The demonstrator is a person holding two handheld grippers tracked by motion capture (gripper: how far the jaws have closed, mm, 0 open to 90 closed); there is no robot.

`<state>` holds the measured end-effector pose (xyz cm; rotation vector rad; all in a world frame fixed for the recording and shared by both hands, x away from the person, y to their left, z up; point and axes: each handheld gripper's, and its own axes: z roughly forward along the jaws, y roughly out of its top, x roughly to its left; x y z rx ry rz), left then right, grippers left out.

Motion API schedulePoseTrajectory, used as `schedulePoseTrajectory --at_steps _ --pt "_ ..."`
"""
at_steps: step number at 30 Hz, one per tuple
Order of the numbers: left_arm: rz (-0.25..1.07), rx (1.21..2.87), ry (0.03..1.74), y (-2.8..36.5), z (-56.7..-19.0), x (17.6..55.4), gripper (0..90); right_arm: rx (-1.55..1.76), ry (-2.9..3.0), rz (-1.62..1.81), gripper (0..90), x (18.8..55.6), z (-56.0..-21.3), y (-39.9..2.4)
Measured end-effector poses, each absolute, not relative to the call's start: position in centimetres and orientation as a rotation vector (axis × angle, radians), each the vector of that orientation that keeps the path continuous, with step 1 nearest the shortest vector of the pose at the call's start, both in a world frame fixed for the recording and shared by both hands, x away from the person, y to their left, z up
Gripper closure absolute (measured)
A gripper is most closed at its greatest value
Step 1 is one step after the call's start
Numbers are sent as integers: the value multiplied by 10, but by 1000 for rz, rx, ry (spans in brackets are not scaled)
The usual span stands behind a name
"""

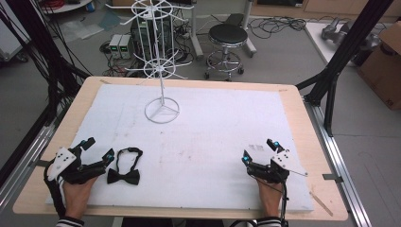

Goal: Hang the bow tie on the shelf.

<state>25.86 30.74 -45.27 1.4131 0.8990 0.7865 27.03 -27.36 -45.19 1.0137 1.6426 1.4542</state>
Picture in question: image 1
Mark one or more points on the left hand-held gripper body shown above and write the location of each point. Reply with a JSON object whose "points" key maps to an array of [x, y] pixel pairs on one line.
{"points": [[67, 167]]}

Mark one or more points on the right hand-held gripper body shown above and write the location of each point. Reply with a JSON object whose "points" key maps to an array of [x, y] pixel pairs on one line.
{"points": [[277, 165]]}

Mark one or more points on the black bow tie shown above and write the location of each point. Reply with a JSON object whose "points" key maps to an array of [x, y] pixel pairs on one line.
{"points": [[124, 176]]}

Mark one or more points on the person's left hand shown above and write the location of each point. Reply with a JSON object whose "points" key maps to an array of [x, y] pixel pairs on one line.
{"points": [[76, 197]]}

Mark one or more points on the person's right hand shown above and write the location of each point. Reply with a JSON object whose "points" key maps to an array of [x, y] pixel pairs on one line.
{"points": [[269, 197]]}

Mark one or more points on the wooden table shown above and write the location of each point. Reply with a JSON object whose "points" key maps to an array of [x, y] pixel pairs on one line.
{"points": [[318, 126]]}

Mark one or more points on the white foam mat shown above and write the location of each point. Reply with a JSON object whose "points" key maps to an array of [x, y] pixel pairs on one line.
{"points": [[201, 142]]}

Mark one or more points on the person's left striped sleeve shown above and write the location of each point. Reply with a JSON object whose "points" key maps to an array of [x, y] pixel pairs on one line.
{"points": [[70, 222]]}

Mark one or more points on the person's striped sleeve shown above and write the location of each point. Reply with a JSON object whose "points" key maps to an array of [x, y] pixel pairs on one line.
{"points": [[268, 222], [70, 222]]}

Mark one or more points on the grey tape strip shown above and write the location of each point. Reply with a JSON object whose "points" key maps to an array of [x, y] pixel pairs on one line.
{"points": [[332, 177]]}

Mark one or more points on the person's right striped sleeve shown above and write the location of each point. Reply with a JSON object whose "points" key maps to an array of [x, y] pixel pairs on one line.
{"points": [[268, 222]]}

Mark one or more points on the thin wooden stick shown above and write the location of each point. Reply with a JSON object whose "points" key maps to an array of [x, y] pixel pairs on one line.
{"points": [[321, 204]]}

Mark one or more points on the grey bench power supply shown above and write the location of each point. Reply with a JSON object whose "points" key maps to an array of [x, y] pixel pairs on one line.
{"points": [[126, 45], [115, 45]]}

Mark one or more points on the black round stool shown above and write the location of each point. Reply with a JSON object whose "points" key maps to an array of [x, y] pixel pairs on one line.
{"points": [[227, 36]]}

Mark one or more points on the black computer tower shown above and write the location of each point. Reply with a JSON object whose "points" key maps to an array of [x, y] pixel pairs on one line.
{"points": [[153, 34]]}

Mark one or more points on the brown cardboard box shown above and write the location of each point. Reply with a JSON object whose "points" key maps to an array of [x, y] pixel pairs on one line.
{"points": [[383, 69]]}

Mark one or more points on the grey machine part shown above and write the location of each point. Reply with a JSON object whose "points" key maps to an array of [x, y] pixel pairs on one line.
{"points": [[343, 31]]}

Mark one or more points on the aluminium rail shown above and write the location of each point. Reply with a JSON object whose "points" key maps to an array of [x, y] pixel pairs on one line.
{"points": [[22, 164], [340, 164]]}

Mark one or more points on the black metal frame stand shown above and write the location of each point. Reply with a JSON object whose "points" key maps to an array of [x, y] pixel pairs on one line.
{"points": [[47, 56], [343, 53]]}

